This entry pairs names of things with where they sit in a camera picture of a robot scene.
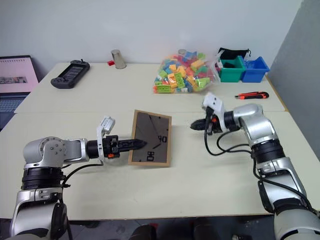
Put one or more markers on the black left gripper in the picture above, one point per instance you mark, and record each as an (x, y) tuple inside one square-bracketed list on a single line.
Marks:
[(111, 146)]

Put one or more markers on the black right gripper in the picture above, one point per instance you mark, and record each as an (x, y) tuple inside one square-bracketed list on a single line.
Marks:
[(212, 126)]

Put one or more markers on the wooden framed clock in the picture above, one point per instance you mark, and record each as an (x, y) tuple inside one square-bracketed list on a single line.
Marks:
[(160, 155)]

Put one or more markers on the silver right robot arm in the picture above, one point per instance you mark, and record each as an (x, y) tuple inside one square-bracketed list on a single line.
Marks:
[(260, 127)]

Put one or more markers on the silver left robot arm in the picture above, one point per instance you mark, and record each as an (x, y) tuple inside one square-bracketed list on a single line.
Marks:
[(50, 152)]

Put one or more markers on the bag of colourful building blocks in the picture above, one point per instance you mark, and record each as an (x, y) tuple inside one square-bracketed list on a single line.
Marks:
[(185, 75)]

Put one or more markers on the red black utility knife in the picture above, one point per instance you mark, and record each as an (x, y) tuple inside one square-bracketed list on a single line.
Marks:
[(252, 95)]

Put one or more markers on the green plastic bin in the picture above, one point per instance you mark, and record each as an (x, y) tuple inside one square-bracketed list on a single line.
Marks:
[(231, 71)]

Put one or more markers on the metal can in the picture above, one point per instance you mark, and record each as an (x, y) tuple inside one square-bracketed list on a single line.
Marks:
[(182, 51)]

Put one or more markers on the blue plastic bin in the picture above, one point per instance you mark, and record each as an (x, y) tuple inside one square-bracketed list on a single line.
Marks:
[(255, 71)]

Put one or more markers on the small red block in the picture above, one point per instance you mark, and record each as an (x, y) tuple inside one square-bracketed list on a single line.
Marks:
[(110, 63)]

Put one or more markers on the metal cup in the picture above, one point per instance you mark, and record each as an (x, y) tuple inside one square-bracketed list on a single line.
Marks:
[(119, 59)]

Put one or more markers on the black handheld game controller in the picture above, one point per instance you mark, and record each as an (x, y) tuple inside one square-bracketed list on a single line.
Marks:
[(70, 74)]

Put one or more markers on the open laptop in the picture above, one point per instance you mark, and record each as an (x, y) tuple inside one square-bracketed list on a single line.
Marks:
[(15, 75)]

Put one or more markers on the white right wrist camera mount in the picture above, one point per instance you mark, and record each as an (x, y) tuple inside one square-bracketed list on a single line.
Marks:
[(215, 102)]

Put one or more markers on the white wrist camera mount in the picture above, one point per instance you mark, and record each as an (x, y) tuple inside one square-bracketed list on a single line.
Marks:
[(106, 123), (215, 102)]

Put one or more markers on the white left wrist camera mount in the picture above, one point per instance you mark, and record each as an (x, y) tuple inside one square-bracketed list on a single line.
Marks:
[(106, 123)]

